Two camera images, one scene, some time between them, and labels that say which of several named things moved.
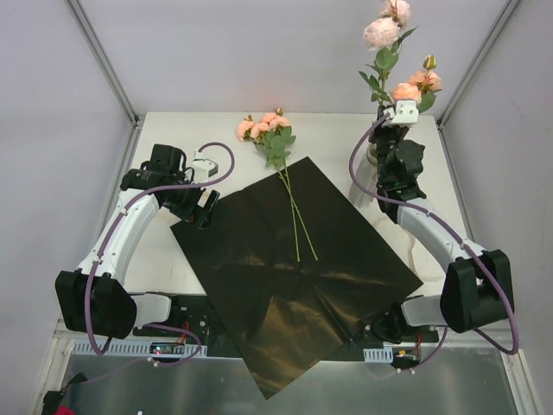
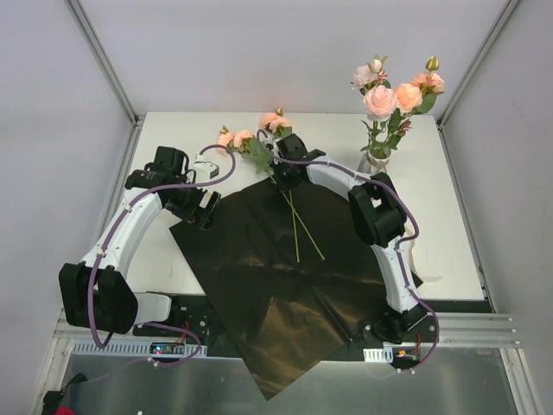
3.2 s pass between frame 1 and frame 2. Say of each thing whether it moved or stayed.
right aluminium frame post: stayed
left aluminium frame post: stayed
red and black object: stayed
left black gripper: stayed
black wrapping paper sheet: stayed
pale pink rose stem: moved
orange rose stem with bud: stayed
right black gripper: moved
